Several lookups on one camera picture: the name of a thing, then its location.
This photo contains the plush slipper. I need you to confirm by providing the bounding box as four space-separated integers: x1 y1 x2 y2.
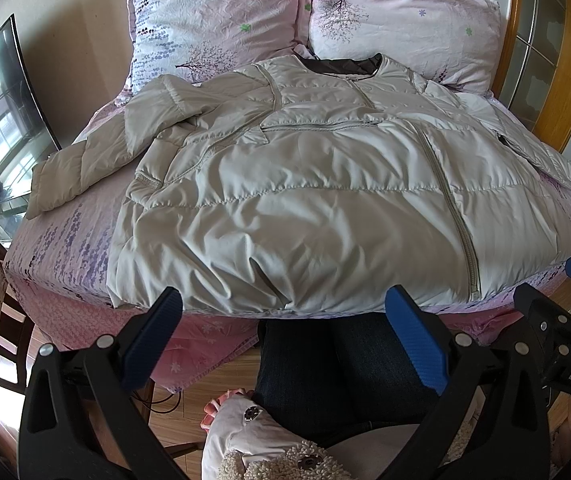
199 388 422 480

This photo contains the left floral pillow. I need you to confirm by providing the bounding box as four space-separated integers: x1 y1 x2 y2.
123 0 303 97

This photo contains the dark trouser leg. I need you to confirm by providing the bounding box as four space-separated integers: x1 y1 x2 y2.
252 313 438 448

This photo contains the beige puffer jacket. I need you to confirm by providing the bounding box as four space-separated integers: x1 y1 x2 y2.
25 52 571 317

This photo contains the wooden chair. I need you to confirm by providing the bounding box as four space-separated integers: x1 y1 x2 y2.
0 219 37 396

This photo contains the floral pillow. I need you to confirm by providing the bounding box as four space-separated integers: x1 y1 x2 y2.
123 0 303 97
309 0 502 94

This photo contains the right floral pillow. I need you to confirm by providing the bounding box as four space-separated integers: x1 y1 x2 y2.
309 0 502 94

